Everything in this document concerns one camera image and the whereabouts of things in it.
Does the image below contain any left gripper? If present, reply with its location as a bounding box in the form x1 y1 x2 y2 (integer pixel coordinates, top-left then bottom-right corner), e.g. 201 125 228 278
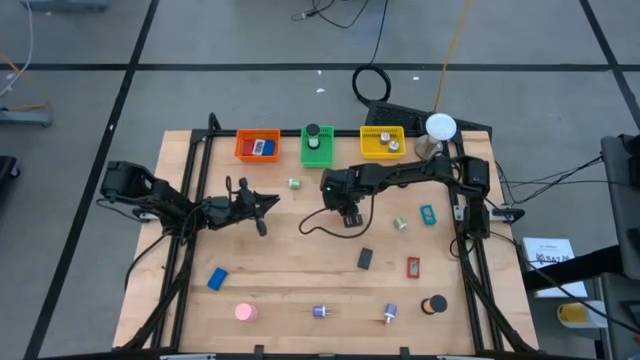
203 177 280 237

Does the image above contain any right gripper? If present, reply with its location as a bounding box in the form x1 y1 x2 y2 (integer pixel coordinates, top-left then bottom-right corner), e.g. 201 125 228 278
319 164 374 229

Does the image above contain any white sand hourglass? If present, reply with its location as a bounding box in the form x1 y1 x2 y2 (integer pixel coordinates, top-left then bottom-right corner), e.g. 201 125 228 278
304 123 322 151

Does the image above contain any orange plastic basket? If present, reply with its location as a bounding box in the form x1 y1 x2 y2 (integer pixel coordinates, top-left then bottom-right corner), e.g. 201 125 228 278
234 128 282 164

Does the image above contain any green plastic basket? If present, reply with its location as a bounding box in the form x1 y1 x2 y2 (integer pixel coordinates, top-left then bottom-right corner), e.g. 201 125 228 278
299 125 335 169

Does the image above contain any yellow plastic basket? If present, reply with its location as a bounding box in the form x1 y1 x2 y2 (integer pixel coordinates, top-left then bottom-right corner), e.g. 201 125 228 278
359 125 407 161

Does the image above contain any pink hourglass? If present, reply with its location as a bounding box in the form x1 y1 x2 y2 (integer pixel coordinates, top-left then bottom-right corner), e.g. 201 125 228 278
233 302 259 323

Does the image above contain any orange sand hourglass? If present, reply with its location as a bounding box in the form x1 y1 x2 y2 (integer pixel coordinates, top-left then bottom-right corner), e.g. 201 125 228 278
420 294 449 316

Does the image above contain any black perforated panel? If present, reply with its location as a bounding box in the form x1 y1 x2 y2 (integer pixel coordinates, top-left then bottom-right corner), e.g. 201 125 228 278
363 99 494 139

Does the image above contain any white mushroom table lamp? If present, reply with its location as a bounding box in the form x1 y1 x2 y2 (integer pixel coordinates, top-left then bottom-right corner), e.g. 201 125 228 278
414 112 458 162

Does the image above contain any white paper booklet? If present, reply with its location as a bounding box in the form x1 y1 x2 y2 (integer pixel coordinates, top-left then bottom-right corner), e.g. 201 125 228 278
519 237 591 300

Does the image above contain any black metal beam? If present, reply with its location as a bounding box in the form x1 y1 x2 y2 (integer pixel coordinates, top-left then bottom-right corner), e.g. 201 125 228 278
522 244 624 292

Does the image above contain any yellow plastic container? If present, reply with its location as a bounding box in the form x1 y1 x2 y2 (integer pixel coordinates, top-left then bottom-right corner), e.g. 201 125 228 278
556 301 609 330

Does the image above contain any grey floor bar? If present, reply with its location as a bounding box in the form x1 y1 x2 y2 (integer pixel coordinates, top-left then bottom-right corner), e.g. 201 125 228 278
0 108 54 129

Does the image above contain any grey equipment cabinet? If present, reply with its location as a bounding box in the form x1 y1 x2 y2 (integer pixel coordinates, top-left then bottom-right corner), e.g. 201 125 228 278
599 133 640 281
597 272 640 360

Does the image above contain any grey floor plate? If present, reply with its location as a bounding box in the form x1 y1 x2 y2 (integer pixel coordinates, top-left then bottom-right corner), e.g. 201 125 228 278
19 0 111 14

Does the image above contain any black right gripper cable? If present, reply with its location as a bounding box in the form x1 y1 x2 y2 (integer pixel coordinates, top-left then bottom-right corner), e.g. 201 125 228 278
298 197 377 239

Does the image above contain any black metal table frame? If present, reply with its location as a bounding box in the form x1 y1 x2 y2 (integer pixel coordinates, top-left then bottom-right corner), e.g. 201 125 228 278
112 112 539 360

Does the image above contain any black coiled floor cable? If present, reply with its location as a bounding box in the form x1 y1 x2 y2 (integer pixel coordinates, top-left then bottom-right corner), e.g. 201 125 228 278
351 0 392 106

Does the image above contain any yellow cable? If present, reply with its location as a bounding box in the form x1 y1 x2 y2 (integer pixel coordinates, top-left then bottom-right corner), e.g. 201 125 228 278
432 0 473 114

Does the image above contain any white floor cable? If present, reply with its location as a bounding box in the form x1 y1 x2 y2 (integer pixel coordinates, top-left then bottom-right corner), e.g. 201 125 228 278
0 0 35 99

